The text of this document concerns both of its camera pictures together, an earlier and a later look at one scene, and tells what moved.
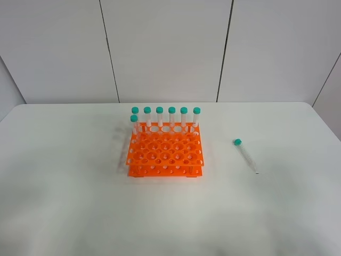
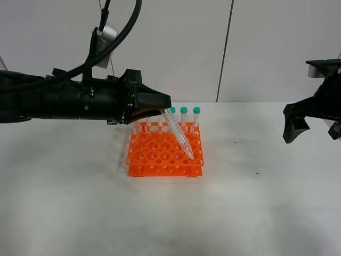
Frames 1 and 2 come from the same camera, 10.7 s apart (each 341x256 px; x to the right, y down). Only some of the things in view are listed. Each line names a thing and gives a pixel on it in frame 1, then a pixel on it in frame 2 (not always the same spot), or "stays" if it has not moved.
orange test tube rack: (165, 149) stays
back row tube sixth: (196, 111) stays
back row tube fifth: (184, 111) stays
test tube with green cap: (249, 160) to (169, 116)
